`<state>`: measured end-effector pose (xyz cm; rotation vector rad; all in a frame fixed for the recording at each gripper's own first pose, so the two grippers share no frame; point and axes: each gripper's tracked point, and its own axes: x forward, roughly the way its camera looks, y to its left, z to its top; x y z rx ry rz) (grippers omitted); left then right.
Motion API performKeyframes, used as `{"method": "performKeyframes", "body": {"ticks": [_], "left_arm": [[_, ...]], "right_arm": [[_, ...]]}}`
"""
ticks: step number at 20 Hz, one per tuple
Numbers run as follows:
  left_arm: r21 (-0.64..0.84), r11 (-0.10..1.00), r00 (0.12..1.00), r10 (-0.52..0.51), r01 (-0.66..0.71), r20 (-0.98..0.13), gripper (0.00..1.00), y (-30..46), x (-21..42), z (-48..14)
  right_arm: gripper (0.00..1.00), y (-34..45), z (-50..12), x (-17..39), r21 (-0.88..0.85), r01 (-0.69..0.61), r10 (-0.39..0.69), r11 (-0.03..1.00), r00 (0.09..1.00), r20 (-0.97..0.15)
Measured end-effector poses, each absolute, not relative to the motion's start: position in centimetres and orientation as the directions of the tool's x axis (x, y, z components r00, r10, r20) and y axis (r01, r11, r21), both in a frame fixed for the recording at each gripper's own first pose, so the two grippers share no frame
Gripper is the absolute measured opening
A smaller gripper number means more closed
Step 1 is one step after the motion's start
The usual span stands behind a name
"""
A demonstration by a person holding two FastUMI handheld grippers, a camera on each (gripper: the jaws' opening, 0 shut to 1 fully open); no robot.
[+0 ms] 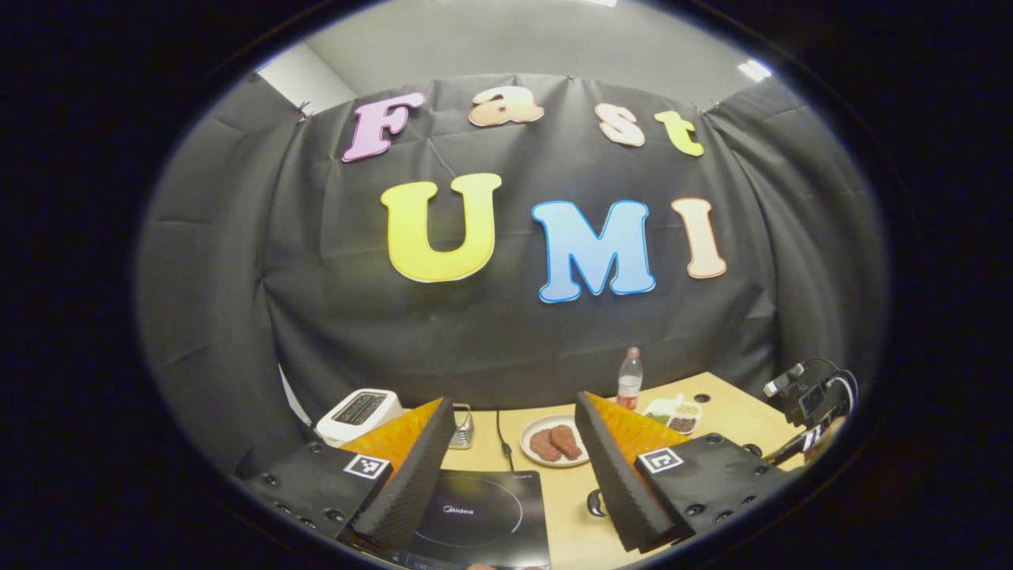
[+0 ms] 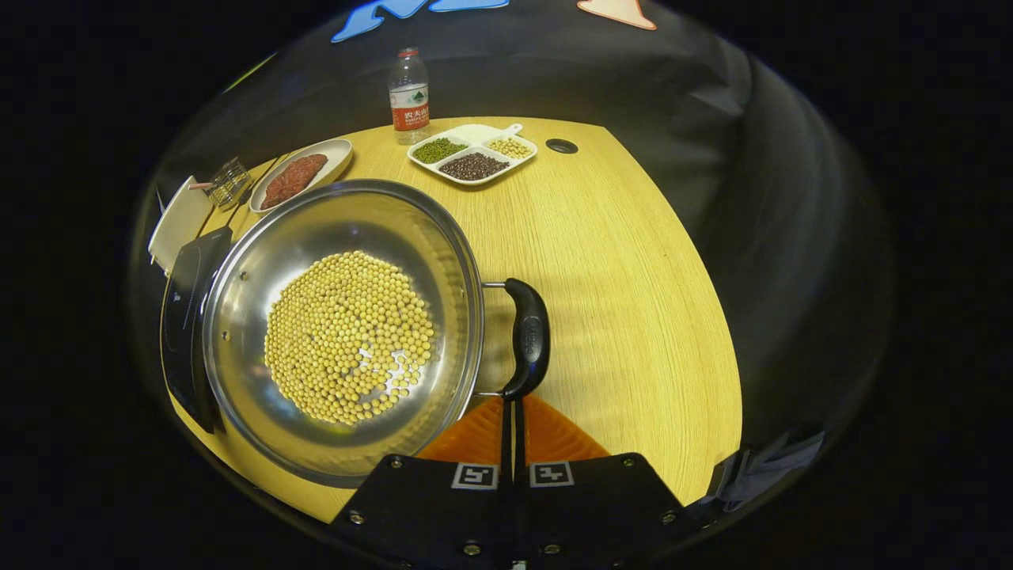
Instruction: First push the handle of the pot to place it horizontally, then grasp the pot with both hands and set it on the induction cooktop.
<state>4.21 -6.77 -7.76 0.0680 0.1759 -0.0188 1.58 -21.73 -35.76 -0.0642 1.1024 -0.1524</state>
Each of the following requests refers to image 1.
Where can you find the black backdrop cloth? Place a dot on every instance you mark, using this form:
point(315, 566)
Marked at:
point(316, 277)

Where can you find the white compartment tray with food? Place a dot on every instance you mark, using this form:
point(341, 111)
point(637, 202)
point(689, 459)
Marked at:
point(673, 416)

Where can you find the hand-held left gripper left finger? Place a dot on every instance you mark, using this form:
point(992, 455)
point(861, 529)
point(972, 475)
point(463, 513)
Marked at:
point(404, 491)

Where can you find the brown meat patty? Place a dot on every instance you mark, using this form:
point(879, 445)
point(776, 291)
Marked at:
point(567, 442)
point(544, 446)

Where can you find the small ceiling light panel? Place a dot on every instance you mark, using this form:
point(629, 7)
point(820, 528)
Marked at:
point(754, 70)

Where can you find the black induction cooktop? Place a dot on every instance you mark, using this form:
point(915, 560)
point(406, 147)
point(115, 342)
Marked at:
point(483, 514)

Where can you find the white plate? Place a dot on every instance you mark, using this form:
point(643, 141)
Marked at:
point(534, 423)

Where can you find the clear plastic bottle red label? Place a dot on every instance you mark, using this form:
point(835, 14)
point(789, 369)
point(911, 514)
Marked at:
point(630, 380)

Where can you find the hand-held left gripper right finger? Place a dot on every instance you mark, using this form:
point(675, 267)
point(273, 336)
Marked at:
point(621, 491)

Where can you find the white toaster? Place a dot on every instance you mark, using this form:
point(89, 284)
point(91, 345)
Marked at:
point(356, 416)

